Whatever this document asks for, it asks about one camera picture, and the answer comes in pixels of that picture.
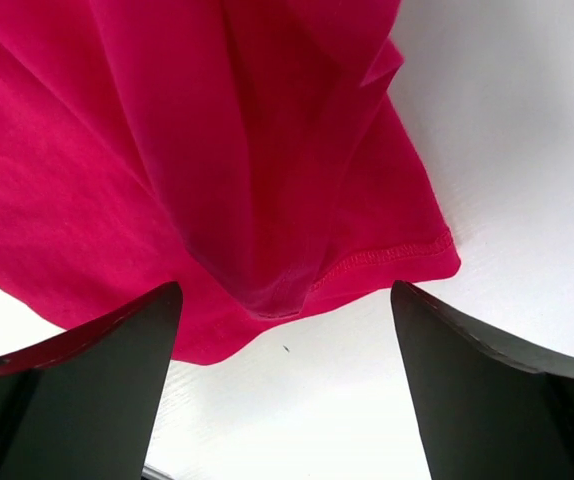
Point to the red t shirt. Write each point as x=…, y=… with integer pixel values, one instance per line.
x=247, y=150

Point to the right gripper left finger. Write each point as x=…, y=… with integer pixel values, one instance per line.
x=82, y=404

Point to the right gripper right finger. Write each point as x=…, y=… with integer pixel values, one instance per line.
x=489, y=404

